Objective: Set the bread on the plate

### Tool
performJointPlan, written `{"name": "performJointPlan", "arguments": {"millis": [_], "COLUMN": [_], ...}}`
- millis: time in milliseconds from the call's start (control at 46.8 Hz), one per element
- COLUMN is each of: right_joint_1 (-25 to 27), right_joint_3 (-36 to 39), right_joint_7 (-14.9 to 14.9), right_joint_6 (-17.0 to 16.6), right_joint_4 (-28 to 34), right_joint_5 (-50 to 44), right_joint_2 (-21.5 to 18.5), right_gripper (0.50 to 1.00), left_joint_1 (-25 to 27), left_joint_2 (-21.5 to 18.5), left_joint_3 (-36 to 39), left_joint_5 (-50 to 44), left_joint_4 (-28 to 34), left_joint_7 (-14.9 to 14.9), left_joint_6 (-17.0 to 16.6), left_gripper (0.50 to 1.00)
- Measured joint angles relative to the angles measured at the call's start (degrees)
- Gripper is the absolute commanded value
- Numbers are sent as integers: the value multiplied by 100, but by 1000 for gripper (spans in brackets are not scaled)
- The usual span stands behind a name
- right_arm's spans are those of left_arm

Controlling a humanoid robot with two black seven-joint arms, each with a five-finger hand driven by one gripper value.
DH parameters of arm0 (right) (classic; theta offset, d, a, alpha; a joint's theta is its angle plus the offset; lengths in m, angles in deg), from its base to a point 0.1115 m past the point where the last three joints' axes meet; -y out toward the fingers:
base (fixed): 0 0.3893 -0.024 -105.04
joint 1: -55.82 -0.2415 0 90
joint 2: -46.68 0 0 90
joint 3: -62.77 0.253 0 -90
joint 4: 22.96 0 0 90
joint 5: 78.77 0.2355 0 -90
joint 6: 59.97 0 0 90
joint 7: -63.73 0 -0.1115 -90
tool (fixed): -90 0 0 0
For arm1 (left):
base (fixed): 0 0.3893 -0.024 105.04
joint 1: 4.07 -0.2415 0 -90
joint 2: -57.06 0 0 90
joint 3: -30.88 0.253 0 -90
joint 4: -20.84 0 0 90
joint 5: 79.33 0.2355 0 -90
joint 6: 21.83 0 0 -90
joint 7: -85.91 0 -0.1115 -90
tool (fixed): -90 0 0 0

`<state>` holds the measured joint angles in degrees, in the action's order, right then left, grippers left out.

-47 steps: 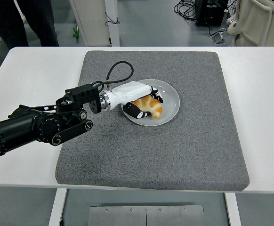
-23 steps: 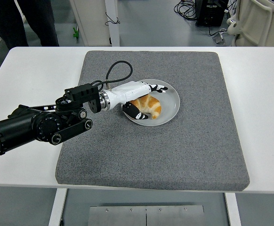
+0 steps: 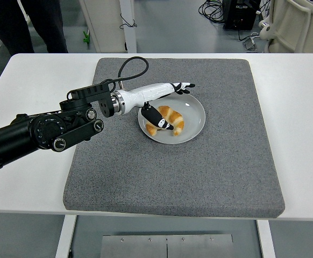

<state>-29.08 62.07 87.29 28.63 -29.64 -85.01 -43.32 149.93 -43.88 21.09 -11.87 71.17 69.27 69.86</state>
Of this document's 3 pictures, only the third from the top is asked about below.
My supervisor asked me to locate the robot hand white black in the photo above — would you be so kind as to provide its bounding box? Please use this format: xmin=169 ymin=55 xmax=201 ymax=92
xmin=116 ymin=82 xmax=196 ymax=132

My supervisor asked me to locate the golden brown croissant bread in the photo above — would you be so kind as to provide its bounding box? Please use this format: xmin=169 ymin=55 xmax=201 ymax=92
xmin=145 ymin=105 xmax=185 ymax=137

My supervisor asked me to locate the round grey plate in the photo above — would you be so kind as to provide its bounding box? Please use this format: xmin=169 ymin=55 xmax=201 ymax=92
xmin=137 ymin=91 xmax=207 ymax=146

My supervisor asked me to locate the grey metal plate with screws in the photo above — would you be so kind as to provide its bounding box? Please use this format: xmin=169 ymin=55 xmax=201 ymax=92
xmin=100 ymin=234 xmax=234 ymax=258

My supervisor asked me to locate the grey felt mat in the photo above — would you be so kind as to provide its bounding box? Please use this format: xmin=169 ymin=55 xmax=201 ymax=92
xmin=62 ymin=58 xmax=286 ymax=219

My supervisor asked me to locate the grey floor pedal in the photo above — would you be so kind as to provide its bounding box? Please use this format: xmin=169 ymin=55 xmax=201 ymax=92
xmin=242 ymin=37 xmax=258 ymax=51

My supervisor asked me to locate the black equipment box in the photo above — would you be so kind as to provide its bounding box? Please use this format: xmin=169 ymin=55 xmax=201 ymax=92
xmin=223 ymin=0 xmax=262 ymax=31

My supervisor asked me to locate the white table leg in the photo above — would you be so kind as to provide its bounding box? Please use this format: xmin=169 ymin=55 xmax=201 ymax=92
xmin=54 ymin=214 xmax=78 ymax=258
xmin=255 ymin=219 xmax=277 ymax=258

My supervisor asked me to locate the cream coloured machine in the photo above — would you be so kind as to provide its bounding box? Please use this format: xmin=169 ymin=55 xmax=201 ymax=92
xmin=258 ymin=0 xmax=313 ymax=54

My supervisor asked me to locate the thin black cable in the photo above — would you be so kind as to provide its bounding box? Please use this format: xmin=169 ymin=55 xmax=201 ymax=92
xmin=119 ymin=13 xmax=138 ymax=30

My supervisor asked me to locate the black cable bundle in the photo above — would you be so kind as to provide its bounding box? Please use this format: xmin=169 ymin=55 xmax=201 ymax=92
xmin=198 ymin=0 xmax=226 ymax=24

